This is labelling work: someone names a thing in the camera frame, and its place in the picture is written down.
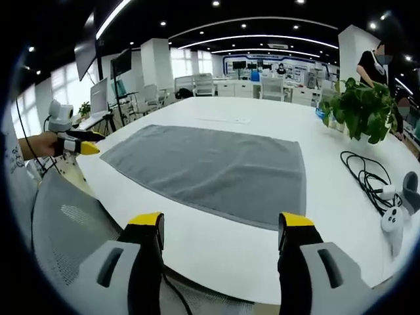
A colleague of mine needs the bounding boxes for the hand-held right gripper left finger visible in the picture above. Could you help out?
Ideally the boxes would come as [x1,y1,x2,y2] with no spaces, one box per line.
[73,212,165,315]

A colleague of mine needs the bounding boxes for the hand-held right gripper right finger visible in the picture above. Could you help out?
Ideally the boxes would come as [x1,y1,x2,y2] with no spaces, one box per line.
[278,212,372,315]

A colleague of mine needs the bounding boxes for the grey towel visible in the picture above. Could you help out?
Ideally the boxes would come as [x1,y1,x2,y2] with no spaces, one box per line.
[99,124,308,231]

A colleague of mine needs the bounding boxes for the person's left hand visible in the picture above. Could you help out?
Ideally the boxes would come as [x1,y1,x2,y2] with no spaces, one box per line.
[38,131,68,158]

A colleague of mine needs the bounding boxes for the black tripod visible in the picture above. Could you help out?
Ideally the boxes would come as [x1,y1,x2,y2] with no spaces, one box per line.
[102,111,119,135]

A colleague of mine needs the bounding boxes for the white monitor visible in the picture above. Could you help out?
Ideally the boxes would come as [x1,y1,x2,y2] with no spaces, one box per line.
[89,77,110,116]

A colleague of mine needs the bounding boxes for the grey mesh chair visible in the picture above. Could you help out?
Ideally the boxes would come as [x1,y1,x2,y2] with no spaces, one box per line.
[30,168,133,298]

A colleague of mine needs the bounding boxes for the white handheld controller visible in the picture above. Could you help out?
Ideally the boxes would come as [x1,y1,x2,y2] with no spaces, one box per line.
[380,196,405,257]

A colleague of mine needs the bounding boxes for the person's white shirt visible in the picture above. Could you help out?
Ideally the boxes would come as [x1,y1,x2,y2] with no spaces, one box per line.
[0,129,39,237]

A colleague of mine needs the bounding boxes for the white office chair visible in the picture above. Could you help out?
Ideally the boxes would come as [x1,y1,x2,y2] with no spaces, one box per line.
[142,84,162,110]
[261,76,284,101]
[192,73,217,97]

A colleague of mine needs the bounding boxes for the black screen on stand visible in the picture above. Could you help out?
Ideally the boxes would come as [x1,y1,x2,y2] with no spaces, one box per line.
[110,49,133,80]

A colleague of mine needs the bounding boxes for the white power adapter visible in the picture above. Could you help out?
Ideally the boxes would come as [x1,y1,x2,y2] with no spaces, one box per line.
[376,184,398,201]

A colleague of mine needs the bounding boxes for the white table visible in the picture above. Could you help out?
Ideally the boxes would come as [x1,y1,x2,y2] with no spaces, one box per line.
[74,95,420,305]

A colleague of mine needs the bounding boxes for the white flat strip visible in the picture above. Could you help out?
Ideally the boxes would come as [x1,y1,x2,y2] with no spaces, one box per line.
[196,117,252,125]

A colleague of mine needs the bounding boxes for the green potted plant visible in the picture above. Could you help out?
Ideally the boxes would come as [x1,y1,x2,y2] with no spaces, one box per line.
[318,77,400,146]

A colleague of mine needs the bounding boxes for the large black wall screen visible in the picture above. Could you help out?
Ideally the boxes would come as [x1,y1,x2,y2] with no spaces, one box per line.
[74,12,99,82]

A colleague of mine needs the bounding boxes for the grey strap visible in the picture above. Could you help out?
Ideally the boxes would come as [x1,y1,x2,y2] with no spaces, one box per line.
[401,171,420,216]

